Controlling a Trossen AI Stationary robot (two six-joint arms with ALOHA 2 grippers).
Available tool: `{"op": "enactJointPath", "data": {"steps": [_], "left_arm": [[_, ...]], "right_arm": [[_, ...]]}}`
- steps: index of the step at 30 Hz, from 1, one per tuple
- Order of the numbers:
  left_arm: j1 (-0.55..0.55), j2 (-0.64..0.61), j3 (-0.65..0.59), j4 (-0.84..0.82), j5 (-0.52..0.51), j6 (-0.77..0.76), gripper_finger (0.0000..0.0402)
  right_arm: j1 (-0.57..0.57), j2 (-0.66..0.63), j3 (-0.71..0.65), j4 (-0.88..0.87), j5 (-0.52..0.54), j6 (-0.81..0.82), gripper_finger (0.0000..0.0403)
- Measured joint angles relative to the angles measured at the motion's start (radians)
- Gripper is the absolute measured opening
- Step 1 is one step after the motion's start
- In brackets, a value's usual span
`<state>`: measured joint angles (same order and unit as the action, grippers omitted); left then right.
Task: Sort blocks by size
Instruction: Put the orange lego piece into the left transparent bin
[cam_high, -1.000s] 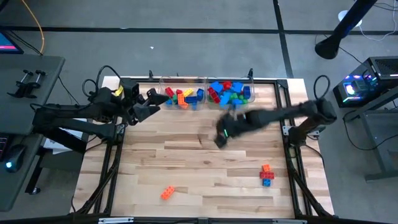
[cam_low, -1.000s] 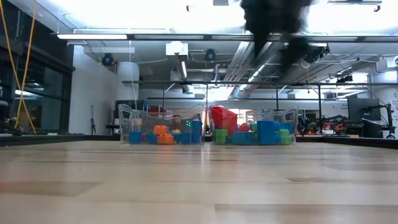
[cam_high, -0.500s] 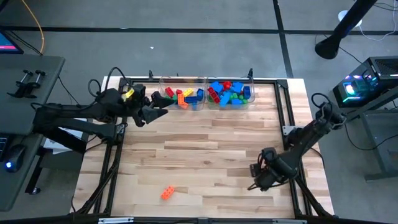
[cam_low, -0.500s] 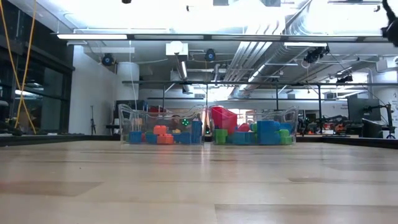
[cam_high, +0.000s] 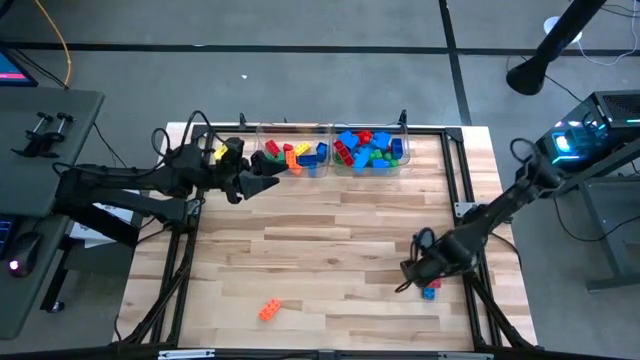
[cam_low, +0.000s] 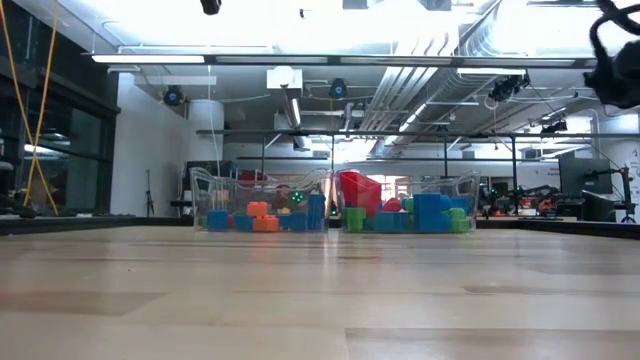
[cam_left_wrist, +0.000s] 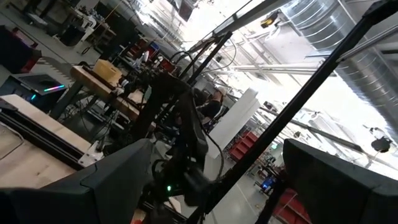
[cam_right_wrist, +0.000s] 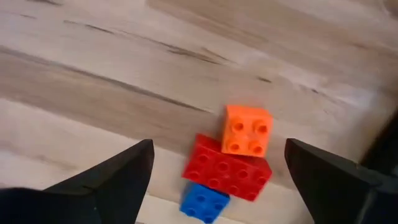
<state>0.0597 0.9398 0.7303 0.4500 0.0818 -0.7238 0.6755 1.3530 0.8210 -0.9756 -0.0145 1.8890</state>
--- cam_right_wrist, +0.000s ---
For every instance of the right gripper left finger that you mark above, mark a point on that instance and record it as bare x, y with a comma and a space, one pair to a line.
93, 199

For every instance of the small blue square block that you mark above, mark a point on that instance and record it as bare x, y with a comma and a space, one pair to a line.
203, 203

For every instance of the red eight-stud block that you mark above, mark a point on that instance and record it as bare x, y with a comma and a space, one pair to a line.
227, 174

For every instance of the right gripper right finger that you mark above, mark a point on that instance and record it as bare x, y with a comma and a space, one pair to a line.
335, 193

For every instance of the small orange square block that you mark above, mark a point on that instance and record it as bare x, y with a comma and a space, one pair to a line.
247, 130

